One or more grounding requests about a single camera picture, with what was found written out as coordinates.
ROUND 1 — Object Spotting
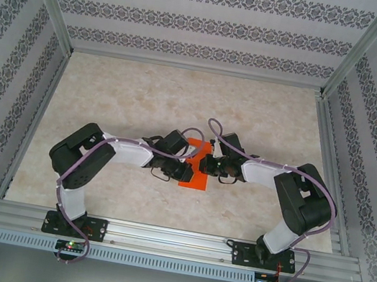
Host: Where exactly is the aluminium back rail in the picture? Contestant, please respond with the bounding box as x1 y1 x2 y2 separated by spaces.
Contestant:
65 40 327 97

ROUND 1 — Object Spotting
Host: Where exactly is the orange paper sheet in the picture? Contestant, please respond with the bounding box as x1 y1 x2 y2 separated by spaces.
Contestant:
177 135 218 194

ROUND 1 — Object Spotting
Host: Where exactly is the aluminium side rail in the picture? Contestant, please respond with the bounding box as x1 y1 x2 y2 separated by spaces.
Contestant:
288 92 377 259
0 42 73 208

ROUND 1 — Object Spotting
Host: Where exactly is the slotted grey cable duct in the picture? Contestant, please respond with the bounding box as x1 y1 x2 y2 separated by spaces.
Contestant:
0 226 258 282

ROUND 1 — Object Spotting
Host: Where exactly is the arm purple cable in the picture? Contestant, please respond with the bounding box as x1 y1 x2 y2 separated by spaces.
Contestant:
179 117 350 282
42 105 208 282

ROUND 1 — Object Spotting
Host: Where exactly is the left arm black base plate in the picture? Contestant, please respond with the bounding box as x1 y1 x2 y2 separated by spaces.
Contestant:
40 209 110 244

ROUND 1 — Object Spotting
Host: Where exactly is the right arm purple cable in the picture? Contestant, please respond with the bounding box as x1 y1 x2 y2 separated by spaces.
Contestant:
179 117 350 282

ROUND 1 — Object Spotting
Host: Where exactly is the wide aluminium base rail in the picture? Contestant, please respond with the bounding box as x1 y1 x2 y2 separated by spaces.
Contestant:
0 197 368 282

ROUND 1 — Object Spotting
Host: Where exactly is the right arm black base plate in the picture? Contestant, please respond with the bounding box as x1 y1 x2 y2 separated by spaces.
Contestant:
229 239 300 276

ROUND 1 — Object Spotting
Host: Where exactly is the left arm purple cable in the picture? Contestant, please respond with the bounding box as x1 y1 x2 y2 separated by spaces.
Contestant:
42 105 208 282

